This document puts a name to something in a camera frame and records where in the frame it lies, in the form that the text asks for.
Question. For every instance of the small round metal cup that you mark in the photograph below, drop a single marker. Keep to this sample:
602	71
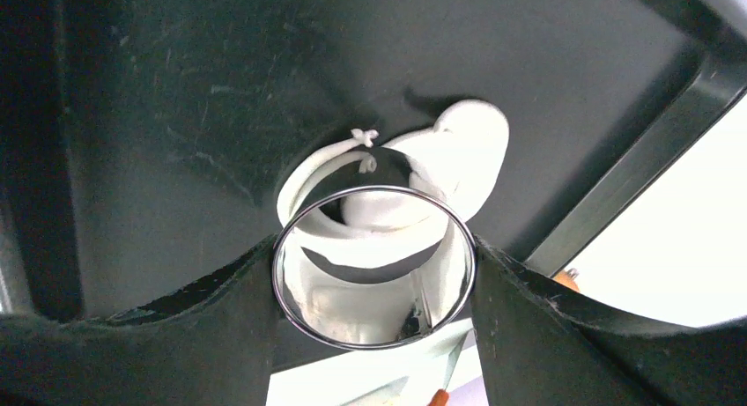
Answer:
372	256

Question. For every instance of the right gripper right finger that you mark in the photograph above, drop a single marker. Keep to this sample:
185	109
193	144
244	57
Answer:
541	343

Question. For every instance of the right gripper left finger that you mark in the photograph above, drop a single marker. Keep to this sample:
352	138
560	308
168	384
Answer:
209	343

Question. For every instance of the black baking tray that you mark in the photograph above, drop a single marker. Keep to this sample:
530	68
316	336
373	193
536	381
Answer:
143	142

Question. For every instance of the white dough ball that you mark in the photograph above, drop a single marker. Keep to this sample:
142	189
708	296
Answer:
463	151

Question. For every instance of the wooden dough roller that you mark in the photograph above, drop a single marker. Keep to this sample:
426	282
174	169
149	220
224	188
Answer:
567	278

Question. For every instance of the metal spatula with red handle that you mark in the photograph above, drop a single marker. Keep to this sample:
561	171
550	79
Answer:
420	385

